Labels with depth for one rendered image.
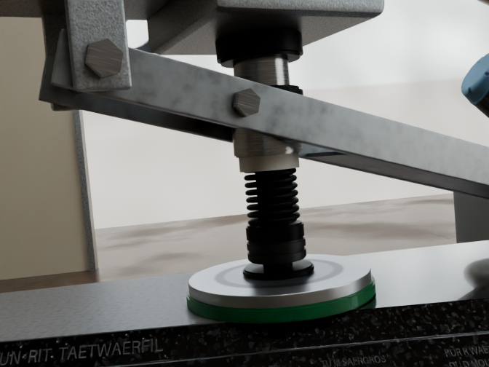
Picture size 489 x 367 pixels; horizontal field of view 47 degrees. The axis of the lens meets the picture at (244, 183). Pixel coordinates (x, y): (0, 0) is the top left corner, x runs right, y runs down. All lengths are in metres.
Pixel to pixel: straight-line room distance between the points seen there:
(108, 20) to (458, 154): 0.45
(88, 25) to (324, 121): 0.27
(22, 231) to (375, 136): 5.14
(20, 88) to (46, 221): 1.26
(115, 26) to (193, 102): 0.10
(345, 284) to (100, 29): 0.34
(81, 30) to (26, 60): 5.17
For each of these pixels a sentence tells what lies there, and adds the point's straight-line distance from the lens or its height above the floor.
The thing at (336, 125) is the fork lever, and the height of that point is 0.99.
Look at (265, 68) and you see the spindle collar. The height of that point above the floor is 1.06.
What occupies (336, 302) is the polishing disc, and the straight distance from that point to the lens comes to 0.58.
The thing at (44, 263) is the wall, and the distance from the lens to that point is 5.66.
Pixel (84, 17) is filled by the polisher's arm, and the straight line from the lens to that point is 0.51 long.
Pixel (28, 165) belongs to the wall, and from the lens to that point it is 5.60.
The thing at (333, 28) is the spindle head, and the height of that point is 1.10.
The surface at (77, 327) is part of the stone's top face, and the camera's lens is 0.64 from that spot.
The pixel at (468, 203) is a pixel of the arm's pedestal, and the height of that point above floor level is 0.75.
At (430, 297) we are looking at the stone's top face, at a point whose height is 0.80.
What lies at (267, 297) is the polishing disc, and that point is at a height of 0.83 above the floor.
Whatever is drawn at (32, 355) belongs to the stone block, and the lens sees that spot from 0.62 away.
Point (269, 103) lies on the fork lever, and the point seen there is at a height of 1.02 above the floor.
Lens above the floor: 0.97
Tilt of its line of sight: 3 degrees down
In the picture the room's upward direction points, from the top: 5 degrees counter-clockwise
